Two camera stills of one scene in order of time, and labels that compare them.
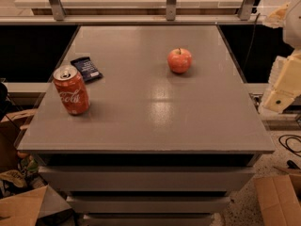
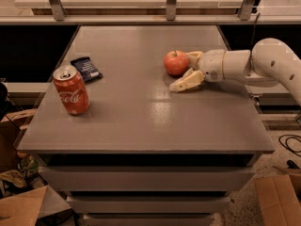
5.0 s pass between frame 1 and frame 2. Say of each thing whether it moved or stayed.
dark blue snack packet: stayed
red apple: moved
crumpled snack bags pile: stayed
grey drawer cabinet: stayed
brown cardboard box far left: stayed
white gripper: moved
